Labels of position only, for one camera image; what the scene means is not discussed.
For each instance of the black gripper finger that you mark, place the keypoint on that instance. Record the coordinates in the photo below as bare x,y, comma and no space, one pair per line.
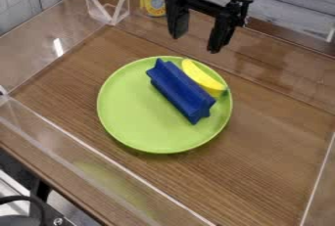
221,32
178,17

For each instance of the green round plate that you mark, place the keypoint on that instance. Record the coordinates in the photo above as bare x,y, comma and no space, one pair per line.
140,119

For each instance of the black metal table leg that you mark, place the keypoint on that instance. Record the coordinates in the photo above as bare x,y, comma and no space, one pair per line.
53,217

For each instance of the clear acrylic corner bracket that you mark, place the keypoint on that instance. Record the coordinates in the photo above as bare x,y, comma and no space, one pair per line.
107,13

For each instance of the blue star-shaped block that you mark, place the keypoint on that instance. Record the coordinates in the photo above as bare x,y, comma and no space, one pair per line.
186,96

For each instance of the clear acrylic front wall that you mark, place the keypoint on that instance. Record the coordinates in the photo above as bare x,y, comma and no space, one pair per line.
93,181

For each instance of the yellow banana toy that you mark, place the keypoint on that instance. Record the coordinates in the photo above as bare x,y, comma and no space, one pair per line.
213,86

